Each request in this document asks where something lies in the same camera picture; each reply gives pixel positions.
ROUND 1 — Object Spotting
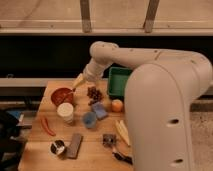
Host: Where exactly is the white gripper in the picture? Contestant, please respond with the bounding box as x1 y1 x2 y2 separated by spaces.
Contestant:
72 59 108 89

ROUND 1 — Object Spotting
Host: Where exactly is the red bowl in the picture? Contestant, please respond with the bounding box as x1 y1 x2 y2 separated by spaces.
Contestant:
51 88 74 106

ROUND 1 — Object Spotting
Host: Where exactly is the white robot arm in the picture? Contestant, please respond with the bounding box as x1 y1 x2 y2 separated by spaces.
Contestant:
74 41 213 171

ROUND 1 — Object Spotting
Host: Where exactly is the bunch of dark grapes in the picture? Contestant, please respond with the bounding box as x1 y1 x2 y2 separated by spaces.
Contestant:
87 86 103 105

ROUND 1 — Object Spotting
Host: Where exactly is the blue sponge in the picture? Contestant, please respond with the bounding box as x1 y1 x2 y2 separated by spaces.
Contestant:
92 102 108 120

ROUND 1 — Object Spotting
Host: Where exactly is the white cup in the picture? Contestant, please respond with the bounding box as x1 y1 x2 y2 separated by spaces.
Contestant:
57 103 74 123

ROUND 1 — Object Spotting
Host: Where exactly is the green plastic tray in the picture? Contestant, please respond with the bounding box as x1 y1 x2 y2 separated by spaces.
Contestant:
107 67 132 100

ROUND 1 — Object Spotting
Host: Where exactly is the blue cup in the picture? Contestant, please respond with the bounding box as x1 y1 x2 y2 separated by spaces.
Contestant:
82 112 97 129

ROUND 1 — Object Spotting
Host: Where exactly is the apple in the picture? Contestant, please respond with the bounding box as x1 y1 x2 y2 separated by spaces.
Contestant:
111 99 124 112

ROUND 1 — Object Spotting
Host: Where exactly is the red chili pepper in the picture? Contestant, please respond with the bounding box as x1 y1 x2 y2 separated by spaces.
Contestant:
40 117 56 136

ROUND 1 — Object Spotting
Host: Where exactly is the black bag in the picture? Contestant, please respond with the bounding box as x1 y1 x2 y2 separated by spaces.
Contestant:
0 109 23 171

